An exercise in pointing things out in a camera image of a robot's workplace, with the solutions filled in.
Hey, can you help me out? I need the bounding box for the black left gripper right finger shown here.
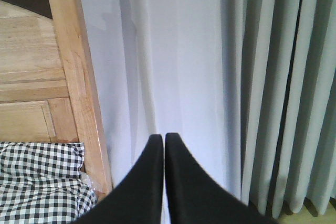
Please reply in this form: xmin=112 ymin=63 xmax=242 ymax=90
xmin=165 ymin=133 xmax=273 ymax=224

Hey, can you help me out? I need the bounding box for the white pleated curtain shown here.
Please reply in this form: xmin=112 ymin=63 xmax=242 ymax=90
xmin=82 ymin=0 xmax=335 ymax=223

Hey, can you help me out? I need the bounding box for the checkered black white bedding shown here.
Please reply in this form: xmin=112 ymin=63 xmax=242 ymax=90
xmin=1 ymin=142 xmax=98 ymax=223

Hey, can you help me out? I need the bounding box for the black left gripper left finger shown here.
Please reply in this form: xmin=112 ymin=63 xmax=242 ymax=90
xmin=76 ymin=134 xmax=163 ymax=223

